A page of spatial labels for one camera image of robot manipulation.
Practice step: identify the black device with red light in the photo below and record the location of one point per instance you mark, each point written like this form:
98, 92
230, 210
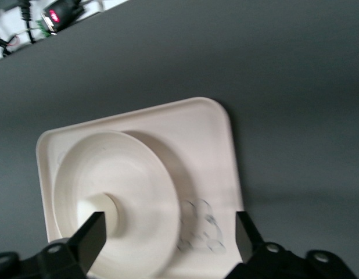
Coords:
61, 13

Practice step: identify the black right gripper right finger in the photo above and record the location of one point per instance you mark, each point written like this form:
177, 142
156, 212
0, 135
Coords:
263, 258

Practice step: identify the cream tray with bear print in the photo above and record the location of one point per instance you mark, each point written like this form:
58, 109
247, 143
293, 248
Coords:
202, 139

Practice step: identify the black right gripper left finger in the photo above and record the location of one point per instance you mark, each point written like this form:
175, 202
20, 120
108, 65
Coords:
80, 247

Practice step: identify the round cream plate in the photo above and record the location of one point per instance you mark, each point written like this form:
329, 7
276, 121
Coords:
118, 168

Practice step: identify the white steamed bun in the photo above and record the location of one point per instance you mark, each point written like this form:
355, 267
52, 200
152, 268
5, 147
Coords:
101, 207

